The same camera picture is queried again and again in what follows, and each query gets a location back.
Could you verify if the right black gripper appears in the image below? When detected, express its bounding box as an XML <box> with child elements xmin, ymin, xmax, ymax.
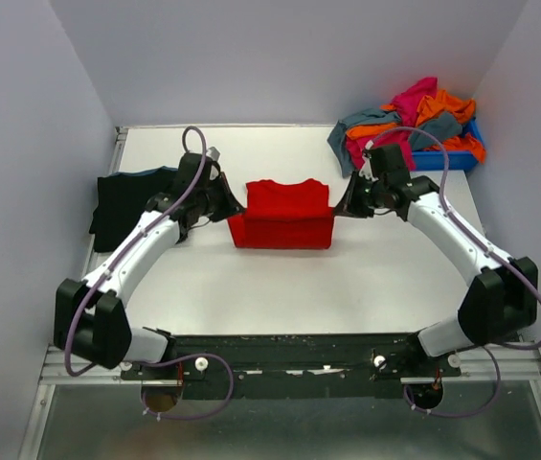
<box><xmin>333</xmin><ymin>171</ymin><xmax>388</xmax><ymax>219</ymax></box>

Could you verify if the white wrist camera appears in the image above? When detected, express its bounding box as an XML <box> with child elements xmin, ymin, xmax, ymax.
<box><xmin>358</xmin><ymin>140</ymin><xmax>374</xmax><ymax>181</ymax></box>
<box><xmin>206</xmin><ymin>147</ymin><xmax>220</xmax><ymax>162</ymax></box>

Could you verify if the black t-shirt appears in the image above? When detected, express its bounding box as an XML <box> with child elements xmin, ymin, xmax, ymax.
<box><xmin>89</xmin><ymin>174</ymin><xmax>176</xmax><ymax>253</ymax></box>

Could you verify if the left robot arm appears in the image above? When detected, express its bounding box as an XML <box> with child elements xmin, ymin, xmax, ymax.
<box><xmin>53</xmin><ymin>148</ymin><xmax>244</xmax><ymax>379</ymax></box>

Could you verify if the blue t-shirt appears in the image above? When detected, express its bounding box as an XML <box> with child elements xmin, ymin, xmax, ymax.
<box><xmin>113</xmin><ymin>166</ymin><xmax>177</xmax><ymax>177</ymax></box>

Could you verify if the magenta t-shirt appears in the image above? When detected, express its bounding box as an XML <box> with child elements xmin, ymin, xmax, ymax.
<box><xmin>346</xmin><ymin>76</ymin><xmax>439</xmax><ymax>176</ymax></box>

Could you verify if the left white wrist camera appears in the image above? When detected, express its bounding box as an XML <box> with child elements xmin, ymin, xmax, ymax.
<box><xmin>206</xmin><ymin>147</ymin><xmax>220</xmax><ymax>162</ymax></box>

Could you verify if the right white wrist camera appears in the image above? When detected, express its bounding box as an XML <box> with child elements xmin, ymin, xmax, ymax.
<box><xmin>358</xmin><ymin>140</ymin><xmax>374</xmax><ymax>181</ymax></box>

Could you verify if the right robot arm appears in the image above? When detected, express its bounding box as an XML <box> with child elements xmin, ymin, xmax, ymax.
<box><xmin>334</xmin><ymin>144</ymin><xmax>538</xmax><ymax>376</ymax></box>

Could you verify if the blue plastic bin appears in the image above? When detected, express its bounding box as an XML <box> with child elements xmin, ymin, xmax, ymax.
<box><xmin>412</xmin><ymin>118</ymin><xmax>486</xmax><ymax>172</ymax></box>

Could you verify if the red t-shirt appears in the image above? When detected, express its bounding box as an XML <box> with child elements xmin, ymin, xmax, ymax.
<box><xmin>228</xmin><ymin>178</ymin><xmax>334</xmax><ymax>250</ymax></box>

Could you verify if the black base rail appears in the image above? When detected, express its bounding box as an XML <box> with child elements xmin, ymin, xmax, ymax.
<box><xmin>121</xmin><ymin>333</ymin><xmax>461</xmax><ymax>401</ymax></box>

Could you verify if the orange t-shirt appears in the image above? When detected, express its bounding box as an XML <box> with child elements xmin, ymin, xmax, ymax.
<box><xmin>346</xmin><ymin>88</ymin><xmax>487</xmax><ymax>164</ymax></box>

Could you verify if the grey-blue t-shirt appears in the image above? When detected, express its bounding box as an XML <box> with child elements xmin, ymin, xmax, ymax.
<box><xmin>327</xmin><ymin>108</ymin><xmax>462</xmax><ymax>177</ymax></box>

